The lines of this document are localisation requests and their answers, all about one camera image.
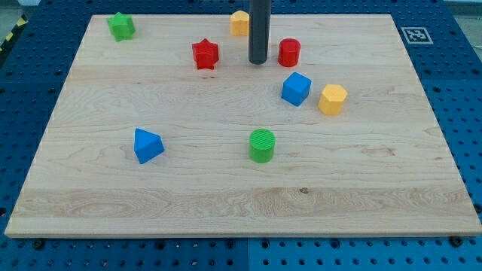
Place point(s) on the red star block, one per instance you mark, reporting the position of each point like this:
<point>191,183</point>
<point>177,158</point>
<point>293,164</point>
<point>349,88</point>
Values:
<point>205,54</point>

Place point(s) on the red cylinder block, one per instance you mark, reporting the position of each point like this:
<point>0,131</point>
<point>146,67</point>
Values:
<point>289,52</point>

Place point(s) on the yellow heart block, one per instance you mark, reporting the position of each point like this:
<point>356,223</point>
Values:
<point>239,23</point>

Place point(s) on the blue cube block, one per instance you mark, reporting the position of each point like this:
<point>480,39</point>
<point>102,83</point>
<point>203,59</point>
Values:
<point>296,88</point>

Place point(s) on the light wooden board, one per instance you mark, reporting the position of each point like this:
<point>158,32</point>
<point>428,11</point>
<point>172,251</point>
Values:
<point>381,167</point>

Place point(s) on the green star block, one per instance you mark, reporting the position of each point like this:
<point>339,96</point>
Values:
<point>121,26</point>

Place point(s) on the green cylinder block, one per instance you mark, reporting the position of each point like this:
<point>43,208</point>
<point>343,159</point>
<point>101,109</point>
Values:
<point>261,145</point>

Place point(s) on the white fiducial marker tag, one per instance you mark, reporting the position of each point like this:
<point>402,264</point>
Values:
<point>416,35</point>

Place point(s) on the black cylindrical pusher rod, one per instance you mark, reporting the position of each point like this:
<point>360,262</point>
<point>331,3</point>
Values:
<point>259,30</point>

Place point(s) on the yellow hexagon block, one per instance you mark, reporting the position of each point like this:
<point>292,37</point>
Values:
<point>332,99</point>

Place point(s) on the blue triangle block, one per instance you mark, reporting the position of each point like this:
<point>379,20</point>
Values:
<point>147,145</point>

